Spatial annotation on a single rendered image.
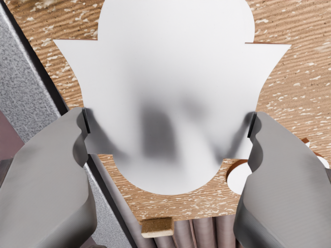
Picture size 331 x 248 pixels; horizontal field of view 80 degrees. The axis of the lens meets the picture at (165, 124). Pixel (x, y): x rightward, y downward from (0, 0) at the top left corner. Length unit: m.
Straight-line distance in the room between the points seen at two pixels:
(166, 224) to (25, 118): 0.29
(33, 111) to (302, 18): 0.34
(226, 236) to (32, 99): 0.45
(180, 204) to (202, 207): 0.04
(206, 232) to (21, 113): 0.41
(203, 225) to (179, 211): 0.09
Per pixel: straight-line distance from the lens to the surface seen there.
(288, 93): 0.27
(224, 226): 0.48
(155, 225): 0.41
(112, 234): 0.54
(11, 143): 1.95
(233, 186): 0.34
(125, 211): 0.44
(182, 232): 0.49
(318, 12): 0.26
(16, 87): 0.33
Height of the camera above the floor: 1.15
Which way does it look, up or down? 57 degrees down
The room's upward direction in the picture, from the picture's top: 176 degrees counter-clockwise
